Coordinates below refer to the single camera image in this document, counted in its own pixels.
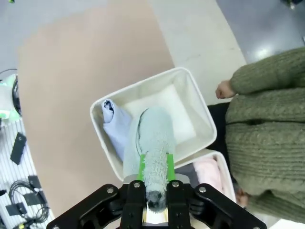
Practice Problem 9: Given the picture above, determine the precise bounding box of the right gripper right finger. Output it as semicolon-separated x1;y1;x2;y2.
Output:
165;153;267;229

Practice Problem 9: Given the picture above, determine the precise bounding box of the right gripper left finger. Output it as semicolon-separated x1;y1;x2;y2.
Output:
46;154;147;229

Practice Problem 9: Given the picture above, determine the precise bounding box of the pink towel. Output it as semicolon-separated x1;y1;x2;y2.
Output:
192;157;225;194

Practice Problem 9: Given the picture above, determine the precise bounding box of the grey-green cone towel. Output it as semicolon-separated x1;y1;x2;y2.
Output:
122;106;177;215

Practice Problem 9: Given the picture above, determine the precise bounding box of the lavender towel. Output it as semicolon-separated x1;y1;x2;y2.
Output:
101;99;134;166

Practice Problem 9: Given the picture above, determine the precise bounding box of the person's right forearm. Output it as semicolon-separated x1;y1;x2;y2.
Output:
229;46;305;95

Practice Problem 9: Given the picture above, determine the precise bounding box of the person's left hand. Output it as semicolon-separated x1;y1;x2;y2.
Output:
234;185;250;210

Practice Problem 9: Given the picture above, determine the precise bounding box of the person's right hand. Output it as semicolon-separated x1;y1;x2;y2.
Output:
215;79;239;99

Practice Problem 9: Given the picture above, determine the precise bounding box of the beige fabric storage box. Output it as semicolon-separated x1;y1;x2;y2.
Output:
90;67;218;186
175;150;237;206

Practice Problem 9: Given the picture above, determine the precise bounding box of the small black adapter box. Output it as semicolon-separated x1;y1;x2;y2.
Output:
28;175;41;190

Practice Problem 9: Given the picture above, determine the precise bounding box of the person in green sweater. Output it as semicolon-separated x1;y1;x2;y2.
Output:
207;46;305;225

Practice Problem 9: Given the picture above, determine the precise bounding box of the black rectangular device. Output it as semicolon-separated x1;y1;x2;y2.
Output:
10;132;27;165

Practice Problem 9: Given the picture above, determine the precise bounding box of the black cable bundle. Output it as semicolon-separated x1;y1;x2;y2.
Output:
8;180;51;229

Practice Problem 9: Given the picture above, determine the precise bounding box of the black looped cable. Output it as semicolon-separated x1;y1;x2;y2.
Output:
11;73;22;116

